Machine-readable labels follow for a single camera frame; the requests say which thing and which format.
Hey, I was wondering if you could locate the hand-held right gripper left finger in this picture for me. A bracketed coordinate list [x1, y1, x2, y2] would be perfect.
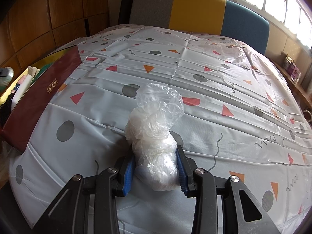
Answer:
[34, 146, 136, 234]

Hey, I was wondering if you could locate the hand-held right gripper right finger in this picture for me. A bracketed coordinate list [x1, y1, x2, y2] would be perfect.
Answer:
[176, 144, 281, 234]

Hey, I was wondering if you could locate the clear plastic bag of cotton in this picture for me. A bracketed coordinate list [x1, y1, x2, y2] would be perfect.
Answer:
[125, 83, 184, 192]

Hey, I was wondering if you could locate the dark red gold-lined tin box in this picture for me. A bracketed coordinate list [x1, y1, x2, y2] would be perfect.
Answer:
[0, 45, 82, 154]

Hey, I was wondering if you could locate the white foam block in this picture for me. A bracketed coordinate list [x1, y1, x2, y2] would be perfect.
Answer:
[11, 74, 33, 110]

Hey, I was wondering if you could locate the green and yellow sponge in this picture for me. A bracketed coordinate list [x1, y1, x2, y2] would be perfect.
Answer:
[33, 62, 53, 78]

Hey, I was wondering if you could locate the black hairpiece with beads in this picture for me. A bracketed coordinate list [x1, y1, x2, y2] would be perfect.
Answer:
[0, 95, 14, 127]

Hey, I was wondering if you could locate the beige loofah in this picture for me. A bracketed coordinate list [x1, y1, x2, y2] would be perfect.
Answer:
[27, 66, 41, 78]

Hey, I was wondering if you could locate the pink towel blue band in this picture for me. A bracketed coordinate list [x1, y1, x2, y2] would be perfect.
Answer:
[11, 77, 27, 90]

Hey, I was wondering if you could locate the wooden side table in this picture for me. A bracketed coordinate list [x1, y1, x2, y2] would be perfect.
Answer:
[274, 51, 312, 103]

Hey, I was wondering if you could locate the purple small box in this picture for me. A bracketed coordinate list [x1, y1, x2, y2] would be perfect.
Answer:
[289, 63, 301, 81]

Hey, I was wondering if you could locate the grey shiny object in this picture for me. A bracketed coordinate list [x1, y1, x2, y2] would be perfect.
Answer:
[0, 67, 14, 90]

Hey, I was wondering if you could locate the grey yellow blue headboard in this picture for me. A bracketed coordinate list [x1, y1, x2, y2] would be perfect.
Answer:
[128, 0, 270, 54]

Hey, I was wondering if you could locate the wooden wardrobe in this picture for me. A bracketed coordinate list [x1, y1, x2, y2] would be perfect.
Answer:
[0, 0, 117, 83]

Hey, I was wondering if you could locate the window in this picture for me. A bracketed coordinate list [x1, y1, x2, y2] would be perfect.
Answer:
[238, 0, 312, 50]

